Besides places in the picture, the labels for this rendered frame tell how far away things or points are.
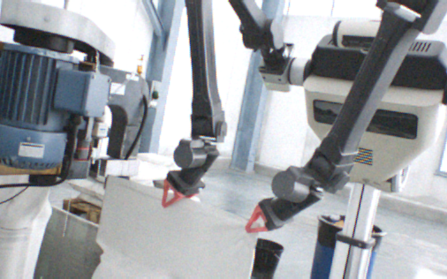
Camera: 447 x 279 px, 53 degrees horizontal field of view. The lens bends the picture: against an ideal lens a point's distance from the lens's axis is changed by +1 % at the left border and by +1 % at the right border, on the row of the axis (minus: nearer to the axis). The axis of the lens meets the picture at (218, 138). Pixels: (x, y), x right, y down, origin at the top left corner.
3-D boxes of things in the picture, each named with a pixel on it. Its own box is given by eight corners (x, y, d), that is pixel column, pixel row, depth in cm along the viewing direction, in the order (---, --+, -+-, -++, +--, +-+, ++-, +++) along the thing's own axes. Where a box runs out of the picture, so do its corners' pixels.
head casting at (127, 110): (138, 160, 145) (154, 70, 143) (78, 160, 124) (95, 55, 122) (78, 142, 161) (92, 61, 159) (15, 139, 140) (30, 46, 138)
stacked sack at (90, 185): (142, 193, 465) (144, 180, 464) (96, 199, 406) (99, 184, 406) (112, 184, 485) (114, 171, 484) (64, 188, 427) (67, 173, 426)
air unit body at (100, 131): (105, 164, 125) (114, 110, 124) (92, 164, 121) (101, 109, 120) (94, 161, 127) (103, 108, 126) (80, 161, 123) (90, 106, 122)
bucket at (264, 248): (284, 276, 369) (290, 246, 367) (268, 285, 344) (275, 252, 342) (253, 264, 385) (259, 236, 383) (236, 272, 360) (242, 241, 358)
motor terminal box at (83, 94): (104, 128, 98) (113, 77, 98) (84, 129, 88) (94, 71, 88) (69, 121, 99) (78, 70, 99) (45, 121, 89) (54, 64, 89)
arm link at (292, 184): (352, 177, 93) (327, 152, 98) (327, 165, 84) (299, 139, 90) (315, 218, 96) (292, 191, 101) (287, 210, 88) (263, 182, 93)
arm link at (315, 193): (330, 198, 96) (320, 176, 99) (315, 192, 91) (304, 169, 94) (306, 213, 99) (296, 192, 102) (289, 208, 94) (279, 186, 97)
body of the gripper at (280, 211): (254, 203, 98) (280, 186, 95) (276, 199, 107) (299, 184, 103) (268, 229, 96) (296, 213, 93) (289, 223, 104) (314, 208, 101)
